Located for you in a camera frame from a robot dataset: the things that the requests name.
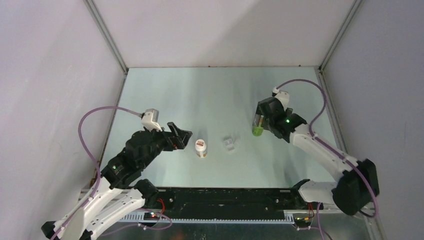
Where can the aluminium corner post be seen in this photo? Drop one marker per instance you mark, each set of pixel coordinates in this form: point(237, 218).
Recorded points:
point(106, 34)
point(352, 12)

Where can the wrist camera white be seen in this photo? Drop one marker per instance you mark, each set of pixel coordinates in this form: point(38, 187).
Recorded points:
point(149, 120)
point(282, 96)

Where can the right aluminium corner post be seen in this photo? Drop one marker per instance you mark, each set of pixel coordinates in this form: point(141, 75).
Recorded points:
point(352, 12)

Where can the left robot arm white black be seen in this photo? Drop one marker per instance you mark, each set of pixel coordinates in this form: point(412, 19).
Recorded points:
point(118, 190)

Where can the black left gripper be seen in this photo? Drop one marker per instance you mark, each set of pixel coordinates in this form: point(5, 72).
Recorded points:
point(174, 143)

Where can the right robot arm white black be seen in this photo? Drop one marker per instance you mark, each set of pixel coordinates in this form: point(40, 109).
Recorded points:
point(355, 182)

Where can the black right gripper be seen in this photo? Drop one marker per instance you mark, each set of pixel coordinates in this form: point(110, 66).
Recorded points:
point(257, 117)

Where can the green pill bottle black label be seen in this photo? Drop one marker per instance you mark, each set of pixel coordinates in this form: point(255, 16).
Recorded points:
point(257, 125)

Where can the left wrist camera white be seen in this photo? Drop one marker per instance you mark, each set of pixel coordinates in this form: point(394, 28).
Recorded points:
point(149, 120)

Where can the left aluminium corner post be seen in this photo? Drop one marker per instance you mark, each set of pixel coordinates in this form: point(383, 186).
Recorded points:
point(106, 34)

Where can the white pill bottle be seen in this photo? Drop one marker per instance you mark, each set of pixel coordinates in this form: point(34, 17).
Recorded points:
point(201, 148)

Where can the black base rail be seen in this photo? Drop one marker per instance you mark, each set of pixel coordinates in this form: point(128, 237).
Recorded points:
point(227, 204)

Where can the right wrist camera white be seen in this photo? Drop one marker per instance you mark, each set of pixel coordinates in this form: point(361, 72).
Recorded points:
point(282, 96)

